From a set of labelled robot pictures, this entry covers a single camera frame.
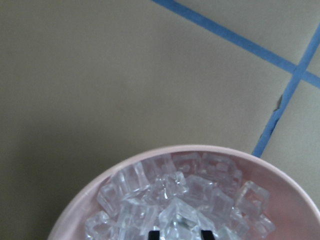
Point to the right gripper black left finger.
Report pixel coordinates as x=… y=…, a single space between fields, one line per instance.
x=153 y=235

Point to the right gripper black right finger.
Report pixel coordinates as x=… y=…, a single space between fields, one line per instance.
x=207 y=235

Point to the clear ice cubes pile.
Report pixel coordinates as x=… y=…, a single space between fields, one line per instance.
x=177 y=196

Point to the pink bowl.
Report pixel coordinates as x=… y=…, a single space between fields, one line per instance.
x=293 y=212

